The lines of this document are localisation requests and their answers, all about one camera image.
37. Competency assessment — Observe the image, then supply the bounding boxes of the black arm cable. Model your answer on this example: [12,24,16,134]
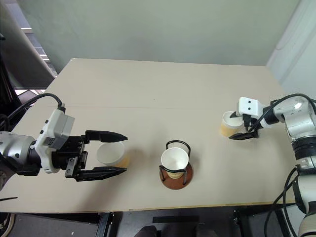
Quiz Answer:
[246,93,316,132]
[6,93,66,124]

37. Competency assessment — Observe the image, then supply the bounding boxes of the black stand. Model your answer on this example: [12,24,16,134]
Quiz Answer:
[0,32,22,131]

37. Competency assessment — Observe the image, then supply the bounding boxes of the black table leg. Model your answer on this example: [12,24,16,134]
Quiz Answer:
[95,211,115,237]
[233,209,250,237]

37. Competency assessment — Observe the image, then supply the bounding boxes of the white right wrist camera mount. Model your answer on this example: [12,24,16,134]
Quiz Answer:
[236,96,266,118]

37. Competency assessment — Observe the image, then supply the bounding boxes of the black robot body cable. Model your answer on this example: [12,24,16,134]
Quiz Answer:
[264,190,288,237]
[282,165,302,237]

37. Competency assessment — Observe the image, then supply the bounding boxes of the white ribbed paper cup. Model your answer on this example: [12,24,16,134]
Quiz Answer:
[220,111,244,139]
[96,141,131,168]
[160,147,189,179]

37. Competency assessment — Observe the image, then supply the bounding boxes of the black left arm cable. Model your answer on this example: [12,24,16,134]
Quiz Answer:
[6,93,66,124]

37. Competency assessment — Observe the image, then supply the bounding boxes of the white leaning panel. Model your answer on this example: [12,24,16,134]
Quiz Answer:
[0,0,56,90]

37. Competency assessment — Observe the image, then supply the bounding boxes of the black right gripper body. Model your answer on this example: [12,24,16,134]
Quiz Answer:
[241,113,260,138]

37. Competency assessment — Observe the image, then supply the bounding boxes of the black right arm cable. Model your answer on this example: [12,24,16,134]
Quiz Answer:
[246,93,316,132]

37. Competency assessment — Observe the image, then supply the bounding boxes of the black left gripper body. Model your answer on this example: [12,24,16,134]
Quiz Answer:
[51,134,90,179]

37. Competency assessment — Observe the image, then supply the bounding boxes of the black wire cup holder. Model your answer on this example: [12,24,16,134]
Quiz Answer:
[158,140,195,191]

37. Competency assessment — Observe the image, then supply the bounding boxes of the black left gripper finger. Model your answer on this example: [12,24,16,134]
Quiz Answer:
[85,130,128,144]
[73,166,128,183]

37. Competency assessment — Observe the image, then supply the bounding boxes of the dark rounded shape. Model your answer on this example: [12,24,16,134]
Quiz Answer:
[136,225,159,237]

